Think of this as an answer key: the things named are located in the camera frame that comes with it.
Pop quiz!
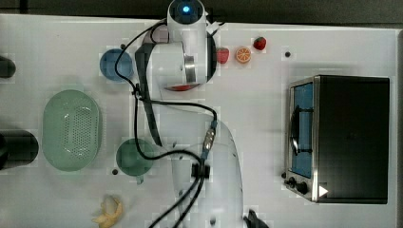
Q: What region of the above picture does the blue cup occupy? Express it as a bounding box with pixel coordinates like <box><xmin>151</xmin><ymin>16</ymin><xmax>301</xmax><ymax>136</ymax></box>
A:
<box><xmin>100</xmin><ymin>48</ymin><xmax>134</xmax><ymax>82</ymax></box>

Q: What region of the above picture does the red strawberry toy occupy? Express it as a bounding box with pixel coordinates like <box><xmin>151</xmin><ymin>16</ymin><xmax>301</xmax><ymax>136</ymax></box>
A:
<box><xmin>253</xmin><ymin>37</ymin><xmax>266</xmax><ymax>50</ymax></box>

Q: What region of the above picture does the peeled banana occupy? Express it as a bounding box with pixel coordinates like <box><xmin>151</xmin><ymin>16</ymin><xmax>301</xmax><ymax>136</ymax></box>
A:
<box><xmin>91</xmin><ymin>196</ymin><xmax>124</xmax><ymax>228</ymax></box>

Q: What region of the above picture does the orange slice toy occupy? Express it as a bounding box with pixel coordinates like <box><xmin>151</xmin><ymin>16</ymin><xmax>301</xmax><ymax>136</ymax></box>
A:
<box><xmin>235</xmin><ymin>47</ymin><xmax>251</xmax><ymax>64</ymax></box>

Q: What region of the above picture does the green oval colander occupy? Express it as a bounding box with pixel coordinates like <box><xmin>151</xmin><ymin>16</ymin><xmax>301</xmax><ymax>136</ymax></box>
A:
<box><xmin>42</xmin><ymin>89</ymin><xmax>102</xmax><ymax>172</ymax></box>

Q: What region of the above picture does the black toaster oven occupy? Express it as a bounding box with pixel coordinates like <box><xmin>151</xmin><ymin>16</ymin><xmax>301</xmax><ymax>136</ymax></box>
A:
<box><xmin>281</xmin><ymin>75</ymin><xmax>390</xmax><ymax>204</ymax></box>

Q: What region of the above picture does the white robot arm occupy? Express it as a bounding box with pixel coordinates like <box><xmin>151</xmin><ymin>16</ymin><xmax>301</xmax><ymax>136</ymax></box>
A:
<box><xmin>135</xmin><ymin>0</ymin><xmax>244</xmax><ymax>228</ymax></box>

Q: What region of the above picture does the red ketchup bottle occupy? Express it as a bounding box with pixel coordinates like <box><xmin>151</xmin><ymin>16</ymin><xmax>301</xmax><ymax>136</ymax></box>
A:
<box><xmin>165</xmin><ymin>84</ymin><xmax>200</xmax><ymax>92</ymax></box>

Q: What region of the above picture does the black utensil holder cylinder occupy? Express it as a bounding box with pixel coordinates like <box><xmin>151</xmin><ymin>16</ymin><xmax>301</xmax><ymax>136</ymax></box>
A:
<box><xmin>0</xmin><ymin>129</ymin><xmax>39</xmax><ymax>170</ymax></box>

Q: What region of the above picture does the green mug with handle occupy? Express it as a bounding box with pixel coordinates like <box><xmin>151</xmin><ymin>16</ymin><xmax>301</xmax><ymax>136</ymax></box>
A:
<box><xmin>116</xmin><ymin>139</ymin><xmax>153</xmax><ymax>184</ymax></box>

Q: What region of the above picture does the pink strawberry toy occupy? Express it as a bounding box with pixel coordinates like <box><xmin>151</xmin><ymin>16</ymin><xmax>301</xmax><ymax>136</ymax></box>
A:
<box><xmin>216</xmin><ymin>47</ymin><xmax>230</xmax><ymax>64</ymax></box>

